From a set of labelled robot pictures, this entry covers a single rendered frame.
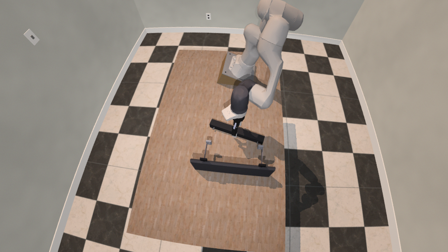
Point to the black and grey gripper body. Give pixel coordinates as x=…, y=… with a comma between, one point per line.
x=238, y=120

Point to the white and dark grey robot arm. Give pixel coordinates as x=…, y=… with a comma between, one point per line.
x=266, y=41

